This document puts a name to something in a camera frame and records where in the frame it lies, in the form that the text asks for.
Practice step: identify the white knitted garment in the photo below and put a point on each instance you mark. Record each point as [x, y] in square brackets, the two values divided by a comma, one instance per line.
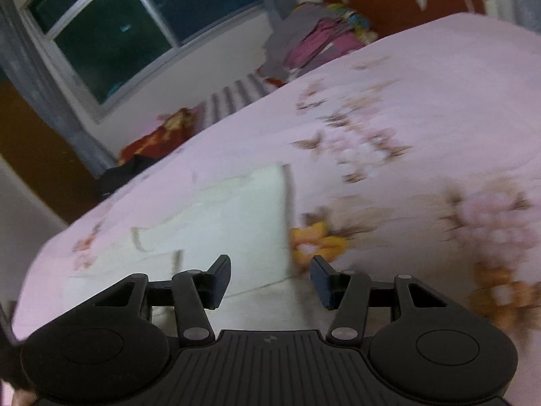
[236, 220]

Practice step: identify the black cloth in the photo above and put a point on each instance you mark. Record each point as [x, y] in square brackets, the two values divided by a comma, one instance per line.
[122, 173]

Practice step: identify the brown wooden wardrobe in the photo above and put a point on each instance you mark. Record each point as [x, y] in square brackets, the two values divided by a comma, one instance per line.
[34, 156]

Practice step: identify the red patterned pillow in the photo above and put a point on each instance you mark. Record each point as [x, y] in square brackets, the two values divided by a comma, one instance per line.
[160, 135]

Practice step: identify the pink floral bed blanket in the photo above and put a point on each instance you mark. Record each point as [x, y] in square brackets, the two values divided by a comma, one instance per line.
[422, 93]

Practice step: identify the striped pillow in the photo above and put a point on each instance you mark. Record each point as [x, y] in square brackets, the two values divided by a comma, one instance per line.
[236, 95]

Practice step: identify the pile of folded clothes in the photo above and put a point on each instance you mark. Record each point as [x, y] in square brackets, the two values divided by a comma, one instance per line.
[308, 38]

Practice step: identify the aluminium frame window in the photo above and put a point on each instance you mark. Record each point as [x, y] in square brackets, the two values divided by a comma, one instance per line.
[126, 29]

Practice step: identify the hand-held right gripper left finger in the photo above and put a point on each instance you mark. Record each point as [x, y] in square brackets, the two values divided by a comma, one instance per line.
[219, 281]

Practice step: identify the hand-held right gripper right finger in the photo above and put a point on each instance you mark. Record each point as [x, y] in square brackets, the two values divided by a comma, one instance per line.
[322, 281]

